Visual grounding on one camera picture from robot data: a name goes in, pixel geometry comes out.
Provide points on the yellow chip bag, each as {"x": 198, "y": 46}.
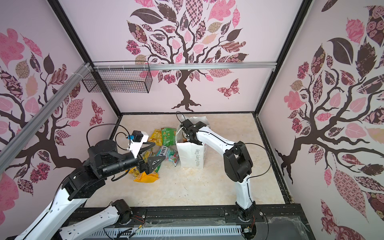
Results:
{"x": 143, "y": 177}
{"x": 156, "y": 137}

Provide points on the aluminium rail back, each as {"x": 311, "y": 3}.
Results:
{"x": 201, "y": 66}

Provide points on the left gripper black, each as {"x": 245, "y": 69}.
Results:
{"x": 143, "y": 167}

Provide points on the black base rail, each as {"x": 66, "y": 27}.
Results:
{"x": 269, "y": 222}

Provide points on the green yellow snack bag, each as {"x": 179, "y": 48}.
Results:
{"x": 150, "y": 157}

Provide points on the aluminium rail left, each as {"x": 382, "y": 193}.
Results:
{"x": 13, "y": 148}

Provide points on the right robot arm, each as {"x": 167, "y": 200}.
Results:
{"x": 237, "y": 162}

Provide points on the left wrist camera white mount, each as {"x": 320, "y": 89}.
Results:
{"x": 137, "y": 139}

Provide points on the colourful snack bag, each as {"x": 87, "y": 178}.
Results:
{"x": 170, "y": 154}

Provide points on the white slotted cable duct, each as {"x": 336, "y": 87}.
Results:
{"x": 170, "y": 233}

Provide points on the white paper bag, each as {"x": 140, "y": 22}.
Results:
{"x": 191, "y": 155}

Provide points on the aluminium rail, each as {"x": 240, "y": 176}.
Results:
{"x": 13, "y": 148}
{"x": 201, "y": 66}

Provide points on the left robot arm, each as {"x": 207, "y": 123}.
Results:
{"x": 104, "y": 161}

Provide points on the black wire basket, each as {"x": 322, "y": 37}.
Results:
{"x": 119, "y": 77}

